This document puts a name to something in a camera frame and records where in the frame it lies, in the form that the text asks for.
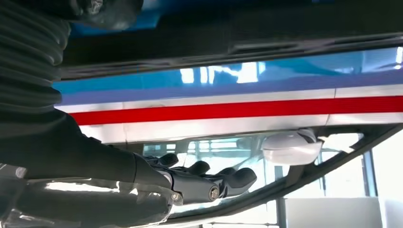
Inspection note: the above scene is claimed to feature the white car with red stripe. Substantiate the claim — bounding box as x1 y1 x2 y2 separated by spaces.
55 84 403 228

